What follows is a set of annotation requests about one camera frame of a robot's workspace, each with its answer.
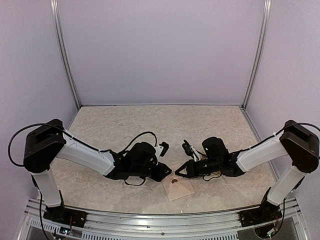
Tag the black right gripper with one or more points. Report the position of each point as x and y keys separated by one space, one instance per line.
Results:
x=190 y=166

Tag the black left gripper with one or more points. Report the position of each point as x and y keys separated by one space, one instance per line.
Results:
x=163 y=168

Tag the pink envelope with cream flap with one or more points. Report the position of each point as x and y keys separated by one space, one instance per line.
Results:
x=181 y=189

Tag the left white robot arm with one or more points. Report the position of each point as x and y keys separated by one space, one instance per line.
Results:
x=48 y=141

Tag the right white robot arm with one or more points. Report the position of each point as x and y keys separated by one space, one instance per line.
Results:
x=294 y=141

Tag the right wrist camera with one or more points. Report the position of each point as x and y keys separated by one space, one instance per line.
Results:
x=190 y=150

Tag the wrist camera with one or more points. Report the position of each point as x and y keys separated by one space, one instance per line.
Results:
x=163 y=148
x=190 y=150

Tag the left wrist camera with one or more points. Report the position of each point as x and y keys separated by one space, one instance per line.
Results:
x=163 y=148

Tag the front aluminium rail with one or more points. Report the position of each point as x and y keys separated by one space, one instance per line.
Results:
x=106 y=225

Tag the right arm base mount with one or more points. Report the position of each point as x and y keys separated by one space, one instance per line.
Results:
x=258 y=216

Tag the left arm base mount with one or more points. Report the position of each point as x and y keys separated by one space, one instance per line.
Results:
x=66 y=216

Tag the right aluminium frame post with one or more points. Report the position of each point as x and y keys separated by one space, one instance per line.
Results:
x=258 y=53

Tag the aluminium frame post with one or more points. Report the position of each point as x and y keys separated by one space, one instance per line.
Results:
x=54 y=5
x=258 y=53

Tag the left aluminium frame post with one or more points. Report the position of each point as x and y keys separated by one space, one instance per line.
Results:
x=54 y=5

